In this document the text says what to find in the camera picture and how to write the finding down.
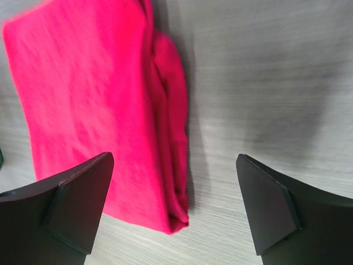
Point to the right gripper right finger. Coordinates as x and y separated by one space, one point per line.
292 222

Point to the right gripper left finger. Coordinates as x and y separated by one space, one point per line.
55 220

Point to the dark green t-shirt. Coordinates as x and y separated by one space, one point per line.
1 159

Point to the red t-shirt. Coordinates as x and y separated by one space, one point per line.
98 76

